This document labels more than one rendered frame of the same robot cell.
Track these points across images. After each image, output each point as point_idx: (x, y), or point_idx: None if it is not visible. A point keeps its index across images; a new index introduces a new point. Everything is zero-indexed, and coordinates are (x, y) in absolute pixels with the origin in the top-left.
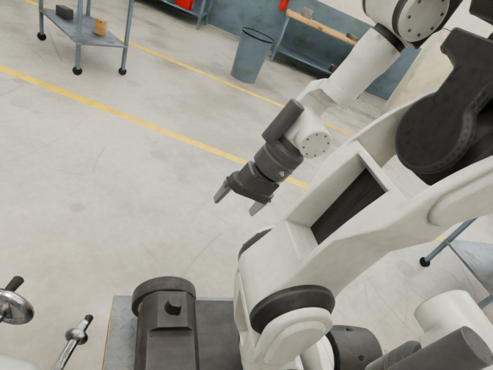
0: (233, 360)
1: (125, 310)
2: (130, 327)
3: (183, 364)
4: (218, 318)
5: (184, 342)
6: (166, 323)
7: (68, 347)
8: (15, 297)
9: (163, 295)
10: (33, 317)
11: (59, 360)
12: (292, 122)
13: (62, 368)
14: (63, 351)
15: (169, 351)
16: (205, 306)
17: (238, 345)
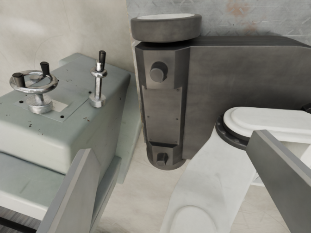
0: (218, 107)
1: (139, 15)
2: None
3: (171, 110)
4: (215, 70)
5: (172, 95)
6: (153, 85)
7: (96, 82)
8: (27, 93)
9: (149, 56)
10: (55, 86)
11: (95, 89)
12: None
13: (100, 92)
14: (95, 83)
15: (159, 101)
16: (202, 54)
17: (228, 96)
